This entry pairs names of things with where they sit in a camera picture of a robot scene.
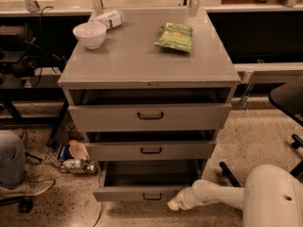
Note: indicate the grey bottom drawer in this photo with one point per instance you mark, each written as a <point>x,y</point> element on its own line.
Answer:
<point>152,180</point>

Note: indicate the grey drawer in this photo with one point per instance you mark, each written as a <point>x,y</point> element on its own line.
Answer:
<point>152,180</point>
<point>141,151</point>
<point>147,117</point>

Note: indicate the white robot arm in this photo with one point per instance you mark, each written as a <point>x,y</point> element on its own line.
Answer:
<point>271,197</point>

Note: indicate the grey metal drawer cabinet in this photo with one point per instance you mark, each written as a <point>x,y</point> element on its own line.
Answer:
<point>129,69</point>

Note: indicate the grey top drawer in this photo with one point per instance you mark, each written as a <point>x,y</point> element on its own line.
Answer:
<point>147,117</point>

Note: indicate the grey middle drawer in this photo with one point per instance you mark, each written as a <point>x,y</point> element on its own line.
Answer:
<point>141,151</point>

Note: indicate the green chip bag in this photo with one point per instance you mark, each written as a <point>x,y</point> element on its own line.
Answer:
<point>175,36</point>

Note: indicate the clear plastic cup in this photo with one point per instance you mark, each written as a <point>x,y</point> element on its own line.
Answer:
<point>78,150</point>

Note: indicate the white ceramic bowl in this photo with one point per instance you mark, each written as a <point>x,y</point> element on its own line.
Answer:
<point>90,34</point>

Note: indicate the white plastic bottle lying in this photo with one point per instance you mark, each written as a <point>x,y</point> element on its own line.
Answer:
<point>111,19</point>

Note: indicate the green glass bottle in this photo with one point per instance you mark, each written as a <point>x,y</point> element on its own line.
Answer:
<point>79,166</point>

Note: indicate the blue soda can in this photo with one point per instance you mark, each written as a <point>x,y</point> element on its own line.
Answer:
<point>64,153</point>

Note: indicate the black machine on left shelf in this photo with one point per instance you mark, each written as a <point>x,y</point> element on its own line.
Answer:
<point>24,61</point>

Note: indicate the tan sneaker shoe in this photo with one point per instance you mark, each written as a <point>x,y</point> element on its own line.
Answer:
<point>28,189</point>

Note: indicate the person leg in jeans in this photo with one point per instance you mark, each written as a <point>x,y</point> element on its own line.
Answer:
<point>12,160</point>

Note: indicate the black office chair caster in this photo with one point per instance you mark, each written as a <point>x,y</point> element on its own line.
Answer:
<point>25,204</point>

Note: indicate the black wire basket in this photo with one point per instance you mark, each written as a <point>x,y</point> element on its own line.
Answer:
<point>66,132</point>

